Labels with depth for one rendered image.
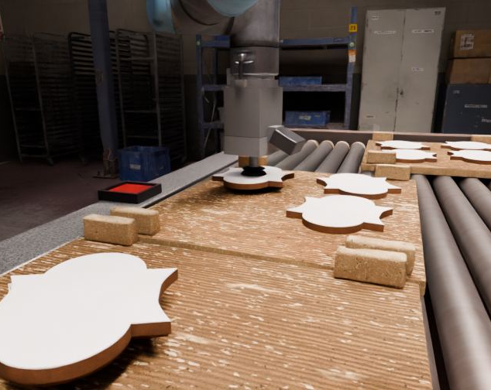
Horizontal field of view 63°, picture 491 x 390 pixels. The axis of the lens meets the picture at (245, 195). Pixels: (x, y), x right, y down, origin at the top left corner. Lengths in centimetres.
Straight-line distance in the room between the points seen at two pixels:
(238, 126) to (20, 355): 46
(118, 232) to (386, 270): 26
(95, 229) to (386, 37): 464
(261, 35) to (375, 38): 434
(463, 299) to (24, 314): 34
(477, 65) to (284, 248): 488
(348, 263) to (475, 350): 11
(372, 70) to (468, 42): 103
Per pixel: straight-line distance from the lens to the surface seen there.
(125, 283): 30
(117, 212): 48
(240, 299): 32
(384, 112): 492
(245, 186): 60
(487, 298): 46
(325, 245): 43
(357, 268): 36
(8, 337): 26
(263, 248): 42
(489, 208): 72
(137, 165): 477
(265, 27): 62
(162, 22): 58
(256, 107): 60
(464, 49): 517
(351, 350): 28
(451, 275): 45
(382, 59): 492
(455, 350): 35
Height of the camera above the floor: 110
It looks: 15 degrees down
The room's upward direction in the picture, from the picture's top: straight up
